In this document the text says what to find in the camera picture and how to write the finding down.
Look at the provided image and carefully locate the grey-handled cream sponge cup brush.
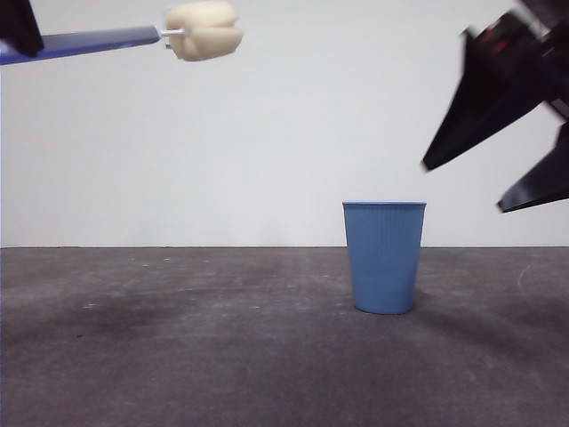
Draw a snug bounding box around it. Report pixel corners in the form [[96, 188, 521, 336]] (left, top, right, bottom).
[[0, 0, 244, 67]]

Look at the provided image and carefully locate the blue ribbed plastic cup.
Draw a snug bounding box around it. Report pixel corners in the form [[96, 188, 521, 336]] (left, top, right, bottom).
[[341, 200, 428, 316]]

